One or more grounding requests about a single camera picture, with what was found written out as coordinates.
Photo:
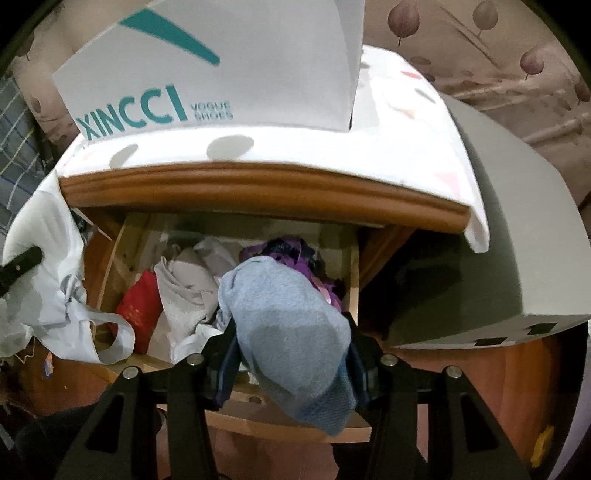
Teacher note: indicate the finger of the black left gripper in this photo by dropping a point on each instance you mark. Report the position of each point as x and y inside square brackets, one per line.
[17, 267]

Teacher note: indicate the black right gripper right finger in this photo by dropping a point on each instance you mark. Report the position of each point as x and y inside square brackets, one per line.
[362, 363]

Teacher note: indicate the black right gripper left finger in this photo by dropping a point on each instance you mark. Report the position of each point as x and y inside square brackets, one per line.
[221, 358]

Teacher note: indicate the white underwear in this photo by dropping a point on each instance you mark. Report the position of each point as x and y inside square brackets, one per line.
[49, 302]

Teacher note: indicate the light blue underwear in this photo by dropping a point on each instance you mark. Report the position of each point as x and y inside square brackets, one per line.
[292, 340]

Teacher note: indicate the beige grey garment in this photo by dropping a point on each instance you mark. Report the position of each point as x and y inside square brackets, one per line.
[188, 295]

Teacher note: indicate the red knitted garment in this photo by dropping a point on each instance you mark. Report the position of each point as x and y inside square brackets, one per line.
[141, 307]

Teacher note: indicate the pale grey small garment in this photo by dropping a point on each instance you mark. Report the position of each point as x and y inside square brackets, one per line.
[218, 255]

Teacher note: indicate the wooden nightstand drawer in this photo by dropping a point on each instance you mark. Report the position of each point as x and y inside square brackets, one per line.
[146, 238]

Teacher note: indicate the purple satin garment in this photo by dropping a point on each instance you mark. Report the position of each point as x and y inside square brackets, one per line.
[295, 253]

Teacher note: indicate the brown wooden nightstand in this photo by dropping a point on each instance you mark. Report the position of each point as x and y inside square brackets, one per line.
[517, 382]

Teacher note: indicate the grey plaid blanket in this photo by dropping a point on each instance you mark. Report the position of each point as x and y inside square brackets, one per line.
[23, 161]

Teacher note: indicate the white patterned table cover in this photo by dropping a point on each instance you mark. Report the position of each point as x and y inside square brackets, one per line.
[403, 134]

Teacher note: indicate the white XINCCI shoe box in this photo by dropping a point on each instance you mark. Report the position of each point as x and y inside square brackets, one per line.
[172, 64]

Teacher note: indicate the leaf-pattern curtain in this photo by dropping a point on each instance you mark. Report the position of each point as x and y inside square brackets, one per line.
[501, 59]

